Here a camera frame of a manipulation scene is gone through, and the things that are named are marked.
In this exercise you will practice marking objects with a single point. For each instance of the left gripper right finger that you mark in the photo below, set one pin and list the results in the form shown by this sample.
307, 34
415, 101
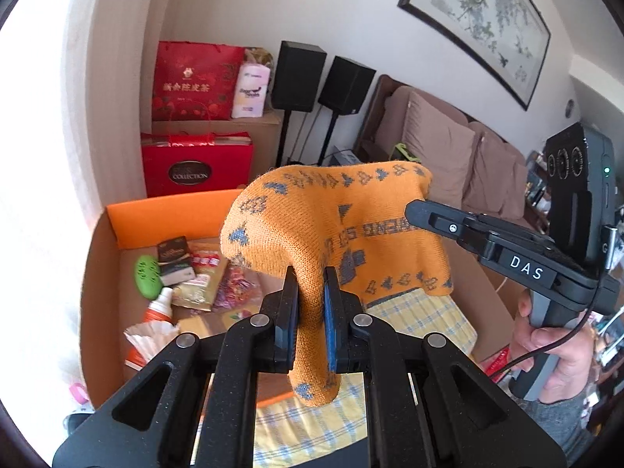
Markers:
427, 403

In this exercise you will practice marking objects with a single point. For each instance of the orange white tube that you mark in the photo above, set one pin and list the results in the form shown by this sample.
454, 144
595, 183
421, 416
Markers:
151, 335

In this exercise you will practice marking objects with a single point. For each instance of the orange cardboard box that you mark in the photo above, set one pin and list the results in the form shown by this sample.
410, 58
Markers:
110, 300

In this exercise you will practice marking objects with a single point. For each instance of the bag of colourful rubber bands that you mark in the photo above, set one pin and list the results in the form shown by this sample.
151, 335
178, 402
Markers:
236, 288

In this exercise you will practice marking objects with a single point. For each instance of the framed wall painting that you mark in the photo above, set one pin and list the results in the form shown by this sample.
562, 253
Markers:
508, 38

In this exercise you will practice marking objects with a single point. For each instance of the green egg-shaped deodorizer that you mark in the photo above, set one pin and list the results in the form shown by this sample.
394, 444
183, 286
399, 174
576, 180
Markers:
147, 277

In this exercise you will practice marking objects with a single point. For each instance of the right black speaker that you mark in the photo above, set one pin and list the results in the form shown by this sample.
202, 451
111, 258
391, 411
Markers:
344, 93

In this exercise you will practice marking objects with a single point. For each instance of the person's right hand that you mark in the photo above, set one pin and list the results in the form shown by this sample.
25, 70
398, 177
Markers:
573, 359

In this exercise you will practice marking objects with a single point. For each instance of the grey small box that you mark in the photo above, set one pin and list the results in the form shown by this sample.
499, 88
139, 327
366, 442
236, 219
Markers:
343, 158

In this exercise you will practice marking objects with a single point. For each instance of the red chocolate gift bag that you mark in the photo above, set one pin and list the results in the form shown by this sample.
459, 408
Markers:
175, 164

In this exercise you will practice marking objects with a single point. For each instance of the white curtain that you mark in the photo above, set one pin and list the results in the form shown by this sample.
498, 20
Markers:
76, 77

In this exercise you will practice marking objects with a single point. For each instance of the black speaker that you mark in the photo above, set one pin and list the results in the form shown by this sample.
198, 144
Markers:
297, 77
344, 93

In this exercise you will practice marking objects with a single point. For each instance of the open brown cardboard box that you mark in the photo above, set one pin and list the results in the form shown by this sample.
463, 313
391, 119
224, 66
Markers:
487, 299

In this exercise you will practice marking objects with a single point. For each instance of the left black speaker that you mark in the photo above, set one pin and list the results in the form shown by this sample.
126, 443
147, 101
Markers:
297, 77

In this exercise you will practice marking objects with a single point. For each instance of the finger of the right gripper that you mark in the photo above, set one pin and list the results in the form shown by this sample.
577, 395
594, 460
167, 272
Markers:
446, 221

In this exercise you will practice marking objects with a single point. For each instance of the brown sofa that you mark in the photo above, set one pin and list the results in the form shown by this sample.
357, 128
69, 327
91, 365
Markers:
474, 169

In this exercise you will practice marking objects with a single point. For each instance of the white tissue roll pack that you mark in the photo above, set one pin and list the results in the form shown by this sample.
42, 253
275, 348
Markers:
250, 92

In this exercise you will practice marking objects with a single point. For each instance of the black tissue pack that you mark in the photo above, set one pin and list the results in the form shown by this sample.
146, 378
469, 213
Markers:
175, 262

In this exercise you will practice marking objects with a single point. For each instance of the red tea gift bag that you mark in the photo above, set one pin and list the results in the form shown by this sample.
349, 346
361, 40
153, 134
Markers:
195, 81

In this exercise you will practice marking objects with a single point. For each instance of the gold foil pouch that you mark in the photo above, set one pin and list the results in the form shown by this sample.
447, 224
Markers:
209, 266

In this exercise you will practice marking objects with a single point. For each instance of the green portable radio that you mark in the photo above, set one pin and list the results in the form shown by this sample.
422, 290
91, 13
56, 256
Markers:
401, 153

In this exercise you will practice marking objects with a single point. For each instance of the orange knitted cloth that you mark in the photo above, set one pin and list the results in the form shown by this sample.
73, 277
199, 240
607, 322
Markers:
350, 218

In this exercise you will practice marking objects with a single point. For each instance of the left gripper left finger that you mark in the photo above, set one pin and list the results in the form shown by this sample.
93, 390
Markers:
194, 404

